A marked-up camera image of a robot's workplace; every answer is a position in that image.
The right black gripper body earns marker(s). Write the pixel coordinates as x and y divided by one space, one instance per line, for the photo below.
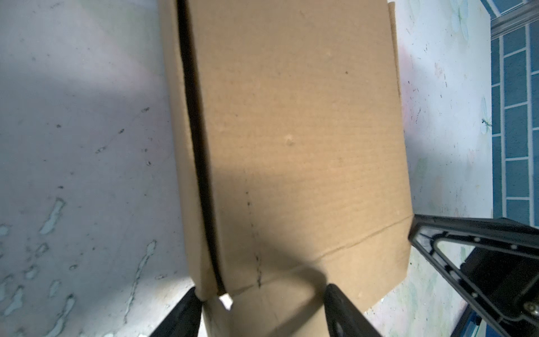
504 288

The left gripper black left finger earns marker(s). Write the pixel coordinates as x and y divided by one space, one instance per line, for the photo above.
184 320

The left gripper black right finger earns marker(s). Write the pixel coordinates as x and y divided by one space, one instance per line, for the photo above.
343 318

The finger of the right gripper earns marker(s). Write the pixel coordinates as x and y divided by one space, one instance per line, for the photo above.
445 242

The brown cardboard paper box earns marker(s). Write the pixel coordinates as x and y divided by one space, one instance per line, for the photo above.
290 156

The floral table mat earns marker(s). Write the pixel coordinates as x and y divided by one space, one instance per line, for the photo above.
92 240

